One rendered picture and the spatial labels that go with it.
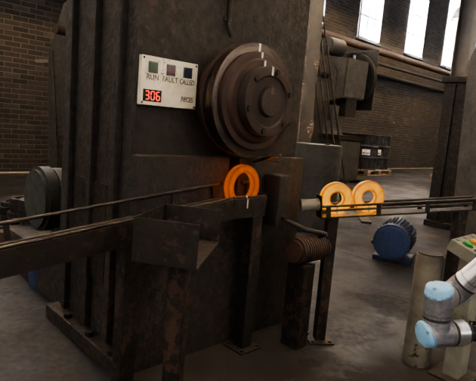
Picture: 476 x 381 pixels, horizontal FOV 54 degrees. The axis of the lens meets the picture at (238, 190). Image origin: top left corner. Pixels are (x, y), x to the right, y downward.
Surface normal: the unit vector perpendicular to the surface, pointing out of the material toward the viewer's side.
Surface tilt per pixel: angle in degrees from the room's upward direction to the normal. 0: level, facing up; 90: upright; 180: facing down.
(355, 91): 92
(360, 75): 92
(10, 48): 90
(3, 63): 90
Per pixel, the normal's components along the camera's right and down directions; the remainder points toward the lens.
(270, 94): 0.68, 0.16
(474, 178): -0.87, 0.00
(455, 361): -0.73, 0.04
